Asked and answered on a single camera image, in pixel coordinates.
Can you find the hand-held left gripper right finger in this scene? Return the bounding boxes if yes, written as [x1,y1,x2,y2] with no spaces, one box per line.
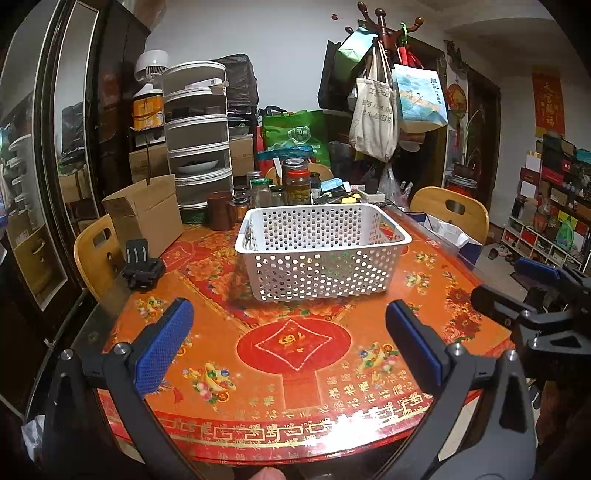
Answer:
[379,299,539,480]

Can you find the red round wall ornament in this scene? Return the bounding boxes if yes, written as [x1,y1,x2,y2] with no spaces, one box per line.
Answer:
[445,83,467,116]

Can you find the grey green paper bag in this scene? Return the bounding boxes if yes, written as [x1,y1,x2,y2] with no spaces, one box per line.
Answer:
[335,27,375,75]

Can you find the large pickle jar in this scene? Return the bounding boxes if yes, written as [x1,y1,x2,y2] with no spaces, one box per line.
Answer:
[283,158,311,206]

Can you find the black clamp mount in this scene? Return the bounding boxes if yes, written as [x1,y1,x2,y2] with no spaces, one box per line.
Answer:
[121,237,166,291]

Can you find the potted plant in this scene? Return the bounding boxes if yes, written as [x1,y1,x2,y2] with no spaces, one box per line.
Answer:
[455,111,486,183]

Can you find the red printed tablecloth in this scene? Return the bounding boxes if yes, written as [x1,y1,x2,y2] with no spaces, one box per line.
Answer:
[95,208,515,467]

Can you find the red wall scroll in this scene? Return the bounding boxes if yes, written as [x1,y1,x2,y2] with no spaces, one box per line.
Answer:
[532,71,566,138]

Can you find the shelf of boxed goods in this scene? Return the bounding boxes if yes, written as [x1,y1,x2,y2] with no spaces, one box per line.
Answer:
[501,134,591,268]

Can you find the white and blue box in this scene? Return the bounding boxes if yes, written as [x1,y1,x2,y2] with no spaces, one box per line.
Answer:
[425,215,483,264]

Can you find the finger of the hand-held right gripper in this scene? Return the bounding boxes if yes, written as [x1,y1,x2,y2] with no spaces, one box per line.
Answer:
[513,257,591,296]
[471,285,555,334]

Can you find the stacked grey food cover tower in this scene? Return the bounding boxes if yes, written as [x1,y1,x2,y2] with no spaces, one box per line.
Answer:
[163,60,234,210]

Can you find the green shopping bag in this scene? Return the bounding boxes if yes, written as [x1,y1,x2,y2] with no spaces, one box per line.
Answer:
[262,108,331,167]

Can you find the clear hanging plastic bag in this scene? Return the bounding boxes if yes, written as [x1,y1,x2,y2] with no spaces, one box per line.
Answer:
[376,161,409,208]

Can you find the clear glass jar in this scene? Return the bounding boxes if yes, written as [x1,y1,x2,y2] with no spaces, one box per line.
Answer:
[250,178,273,208]

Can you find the beige canvas tote bag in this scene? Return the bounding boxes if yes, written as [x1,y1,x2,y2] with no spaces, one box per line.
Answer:
[348,39,399,162]

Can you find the open cardboard box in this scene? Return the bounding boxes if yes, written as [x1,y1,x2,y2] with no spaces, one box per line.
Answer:
[102,174,184,264]

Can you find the wooden chair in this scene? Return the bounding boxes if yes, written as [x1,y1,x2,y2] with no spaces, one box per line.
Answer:
[74,213,127,303]
[410,186,490,245]
[265,162,334,185]

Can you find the blue printed paper bag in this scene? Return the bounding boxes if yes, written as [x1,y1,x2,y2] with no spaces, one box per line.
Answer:
[392,62,448,134]

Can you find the wooden coat rack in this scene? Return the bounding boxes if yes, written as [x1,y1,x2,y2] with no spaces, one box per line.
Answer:
[358,2,426,63]

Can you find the dark mirrored wardrobe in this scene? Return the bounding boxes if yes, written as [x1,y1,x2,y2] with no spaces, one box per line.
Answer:
[0,0,153,416]

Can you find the black plastic bag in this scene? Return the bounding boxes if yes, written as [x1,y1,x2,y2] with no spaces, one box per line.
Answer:
[217,54,258,114]

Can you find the orange container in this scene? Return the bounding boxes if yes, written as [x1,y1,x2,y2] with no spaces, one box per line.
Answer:
[133,90,164,130]

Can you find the white fan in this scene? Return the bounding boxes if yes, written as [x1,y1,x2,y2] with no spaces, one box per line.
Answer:
[134,50,169,88]

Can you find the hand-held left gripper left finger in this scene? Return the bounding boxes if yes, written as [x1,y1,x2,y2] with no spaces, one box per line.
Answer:
[41,298,206,480]

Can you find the brown ceramic mug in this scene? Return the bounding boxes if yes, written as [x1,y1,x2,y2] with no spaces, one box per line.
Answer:
[205,191,237,230]

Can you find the white perforated plastic basket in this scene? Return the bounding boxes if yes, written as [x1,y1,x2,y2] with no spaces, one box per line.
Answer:
[235,204,413,303]

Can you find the black hanging bag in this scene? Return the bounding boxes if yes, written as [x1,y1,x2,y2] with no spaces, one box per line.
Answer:
[318,41,358,112]

